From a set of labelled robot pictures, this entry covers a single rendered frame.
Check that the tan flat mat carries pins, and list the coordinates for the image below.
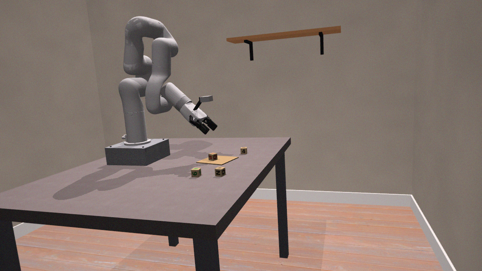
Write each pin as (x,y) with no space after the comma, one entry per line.
(220,161)

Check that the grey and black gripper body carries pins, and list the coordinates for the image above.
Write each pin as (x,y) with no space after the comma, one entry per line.
(187,110)

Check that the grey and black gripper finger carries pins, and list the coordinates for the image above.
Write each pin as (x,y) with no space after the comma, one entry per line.
(210,123)
(198,124)

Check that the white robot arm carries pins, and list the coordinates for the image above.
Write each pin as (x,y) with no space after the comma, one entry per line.
(150,76)

